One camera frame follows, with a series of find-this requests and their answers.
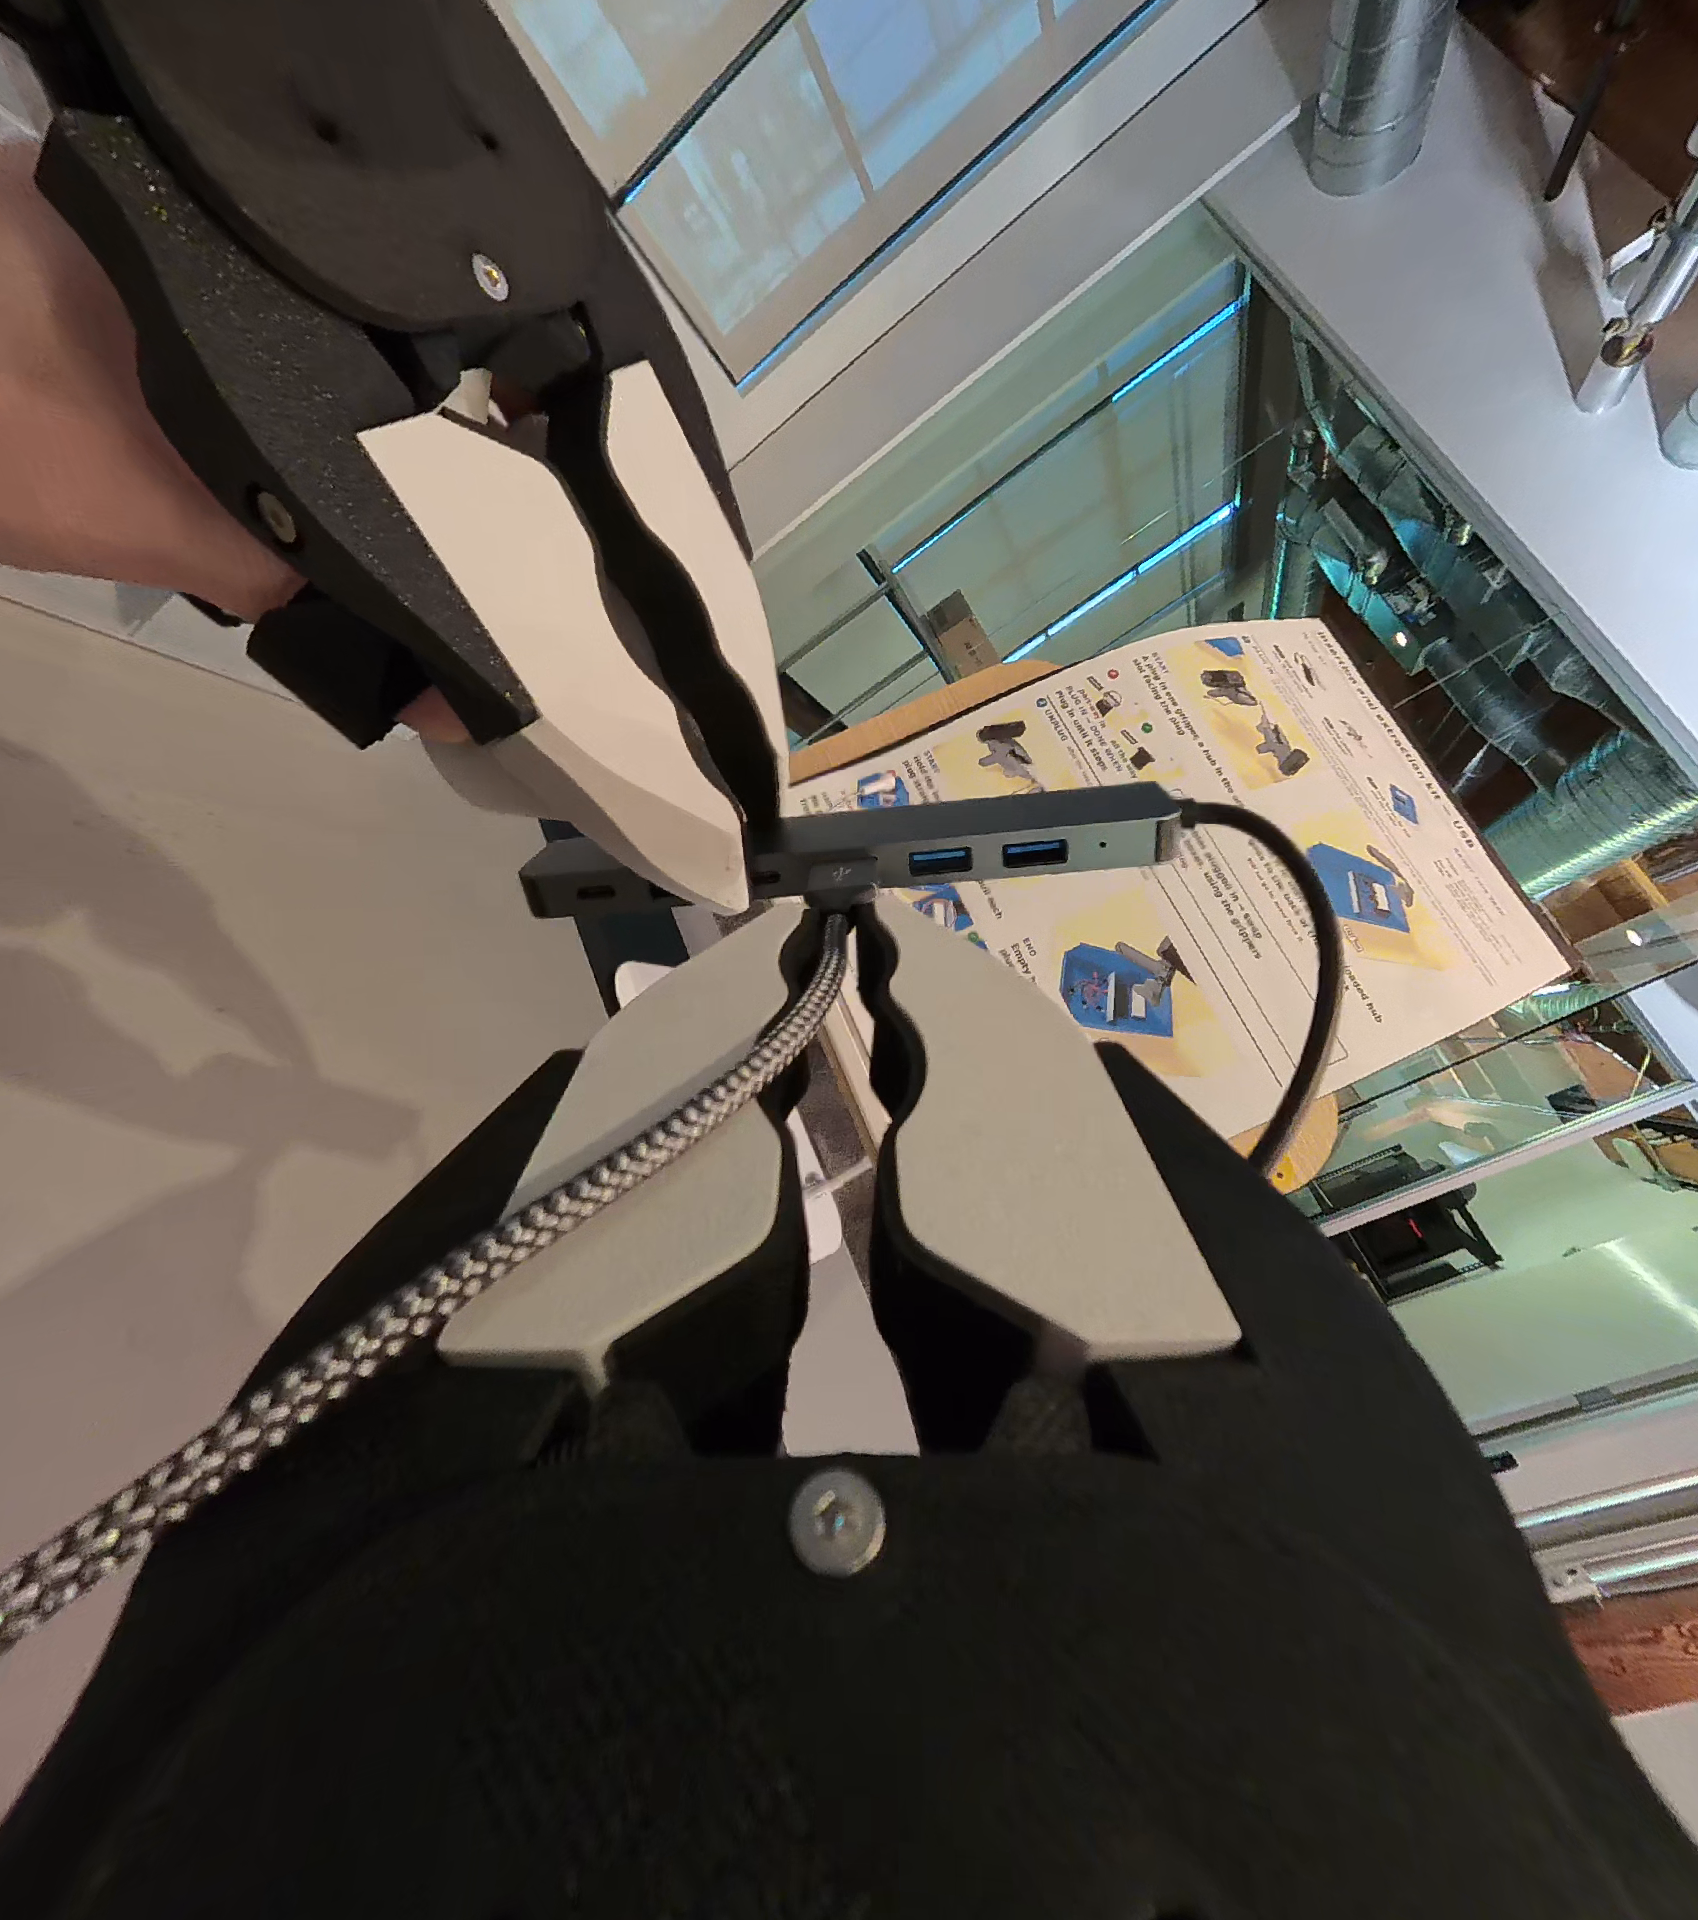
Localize black hub cable with plug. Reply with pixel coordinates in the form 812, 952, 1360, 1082
1170, 797, 1350, 1196

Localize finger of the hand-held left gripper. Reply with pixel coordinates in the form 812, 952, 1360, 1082
359, 365, 758, 913
546, 363, 794, 845

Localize braided grey usb cable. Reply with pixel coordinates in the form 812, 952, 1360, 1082
0, 884, 883, 1734

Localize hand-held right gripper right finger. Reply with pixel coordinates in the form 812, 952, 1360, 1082
852, 900, 1248, 1369

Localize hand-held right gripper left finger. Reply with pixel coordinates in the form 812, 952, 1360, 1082
437, 903, 852, 1393

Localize person's left hand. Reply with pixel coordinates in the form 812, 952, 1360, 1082
0, 142, 481, 750

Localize dark grey usb hub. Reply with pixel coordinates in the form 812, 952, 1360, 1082
519, 781, 1190, 921

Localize printed instruction sheet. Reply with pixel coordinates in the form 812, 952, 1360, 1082
789, 613, 1575, 1142

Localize cardboard box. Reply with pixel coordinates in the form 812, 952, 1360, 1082
920, 587, 1005, 672

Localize chrome pipe fitting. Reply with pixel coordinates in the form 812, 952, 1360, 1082
1572, 0, 1698, 418

